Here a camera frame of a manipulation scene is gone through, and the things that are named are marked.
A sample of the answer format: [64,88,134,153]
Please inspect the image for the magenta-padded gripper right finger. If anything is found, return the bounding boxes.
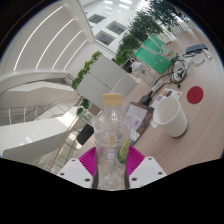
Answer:
[126,145,168,190]

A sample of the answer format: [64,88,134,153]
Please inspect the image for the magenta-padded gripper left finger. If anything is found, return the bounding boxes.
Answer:
[57,146,98,190]

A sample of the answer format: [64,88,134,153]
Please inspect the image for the clear bottle with beige cap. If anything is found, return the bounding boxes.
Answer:
[93,92,132,191]

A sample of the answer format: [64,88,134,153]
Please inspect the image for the clear lidded water jar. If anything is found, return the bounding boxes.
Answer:
[130,60,157,87]

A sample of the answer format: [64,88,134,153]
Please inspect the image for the black office chair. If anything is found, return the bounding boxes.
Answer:
[76,123,95,146]

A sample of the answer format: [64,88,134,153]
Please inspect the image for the printed booklet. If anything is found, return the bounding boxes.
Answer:
[123,101,155,147]

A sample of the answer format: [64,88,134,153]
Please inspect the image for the white paper cup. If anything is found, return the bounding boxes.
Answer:
[152,95,189,138]

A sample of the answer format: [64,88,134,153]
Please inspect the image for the potted plants in planter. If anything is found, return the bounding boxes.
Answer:
[75,97,101,117]

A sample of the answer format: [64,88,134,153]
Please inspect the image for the black power adapter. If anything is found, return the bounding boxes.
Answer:
[138,94,154,107]

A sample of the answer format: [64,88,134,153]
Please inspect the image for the colourful sticker sheet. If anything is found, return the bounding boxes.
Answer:
[149,87,183,129]

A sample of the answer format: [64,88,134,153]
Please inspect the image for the white office chair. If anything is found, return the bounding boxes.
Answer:
[109,73,138,101]

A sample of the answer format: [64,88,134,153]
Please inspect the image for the flat round red coaster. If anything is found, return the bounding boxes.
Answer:
[186,85,205,105]

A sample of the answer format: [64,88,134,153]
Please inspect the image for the green tote bag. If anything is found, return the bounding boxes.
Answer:
[133,34,176,75]

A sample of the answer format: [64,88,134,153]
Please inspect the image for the narrow clear plastic packet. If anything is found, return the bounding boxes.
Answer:
[203,48,213,60]

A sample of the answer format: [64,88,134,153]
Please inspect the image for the green hedge plants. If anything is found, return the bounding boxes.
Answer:
[113,0,191,66]

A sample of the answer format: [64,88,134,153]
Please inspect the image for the black tangled cables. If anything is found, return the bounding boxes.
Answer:
[159,54,193,84]

